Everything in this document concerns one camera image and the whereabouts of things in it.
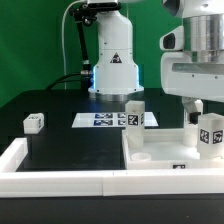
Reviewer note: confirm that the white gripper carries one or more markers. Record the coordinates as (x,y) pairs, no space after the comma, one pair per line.
(182,77)

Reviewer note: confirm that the white square table top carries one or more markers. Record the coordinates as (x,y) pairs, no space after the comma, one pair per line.
(164,149)

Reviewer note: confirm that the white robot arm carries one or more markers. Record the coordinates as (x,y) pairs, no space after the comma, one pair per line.
(116,76)

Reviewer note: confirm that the white tag sheet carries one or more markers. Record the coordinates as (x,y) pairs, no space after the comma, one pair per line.
(108,119)

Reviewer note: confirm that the white U-shaped obstacle fence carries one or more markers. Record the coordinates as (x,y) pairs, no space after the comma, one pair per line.
(100,183)

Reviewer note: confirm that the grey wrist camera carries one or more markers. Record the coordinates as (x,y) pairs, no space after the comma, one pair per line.
(173,41)

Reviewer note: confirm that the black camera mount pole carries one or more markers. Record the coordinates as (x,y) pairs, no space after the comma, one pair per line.
(83,16)

